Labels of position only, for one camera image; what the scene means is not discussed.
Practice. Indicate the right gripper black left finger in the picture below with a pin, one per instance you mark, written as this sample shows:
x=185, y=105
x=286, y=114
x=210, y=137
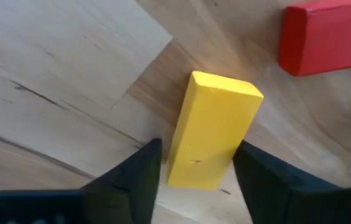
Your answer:
x=125, y=193

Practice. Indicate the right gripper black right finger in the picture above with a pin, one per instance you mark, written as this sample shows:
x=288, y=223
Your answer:
x=265, y=186

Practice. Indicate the yellow rectangular block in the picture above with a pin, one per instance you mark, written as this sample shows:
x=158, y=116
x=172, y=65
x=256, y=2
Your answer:
x=213, y=124

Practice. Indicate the red rectangular block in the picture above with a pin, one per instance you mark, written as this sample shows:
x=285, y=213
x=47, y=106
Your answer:
x=328, y=37

